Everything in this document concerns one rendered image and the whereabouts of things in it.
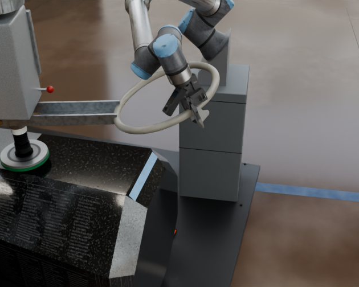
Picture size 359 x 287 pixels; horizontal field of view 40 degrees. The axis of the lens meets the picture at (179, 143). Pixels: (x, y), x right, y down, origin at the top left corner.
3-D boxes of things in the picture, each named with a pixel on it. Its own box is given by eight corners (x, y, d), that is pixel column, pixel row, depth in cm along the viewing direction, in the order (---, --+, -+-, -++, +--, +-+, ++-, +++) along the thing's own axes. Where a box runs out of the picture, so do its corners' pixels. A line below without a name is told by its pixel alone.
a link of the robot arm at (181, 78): (172, 78, 175) (160, 72, 183) (177, 89, 177) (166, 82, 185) (192, 65, 177) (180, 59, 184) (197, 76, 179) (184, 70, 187)
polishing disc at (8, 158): (32, 135, 239) (32, 134, 238) (57, 154, 226) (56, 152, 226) (-8, 154, 227) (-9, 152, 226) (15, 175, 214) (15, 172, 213)
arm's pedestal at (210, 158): (182, 158, 376) (182, 56, 326) (247, 164, 369) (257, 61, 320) (170, 201, 335) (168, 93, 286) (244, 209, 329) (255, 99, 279)
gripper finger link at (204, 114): (216, 122, 189) (204, 102, 186) (203, 130, 187) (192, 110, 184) (212, 121, 192) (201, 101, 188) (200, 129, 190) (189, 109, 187)
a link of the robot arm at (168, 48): (175, 28, 176) (175, 40, 168) (188, 58, 183) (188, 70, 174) (151, 38, 178) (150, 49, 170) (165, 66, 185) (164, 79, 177)
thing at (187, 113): (107, 150, 194) (104, 144, 192) (121, 89, 234) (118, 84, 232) (224, 110, 183) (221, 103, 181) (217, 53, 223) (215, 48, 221)
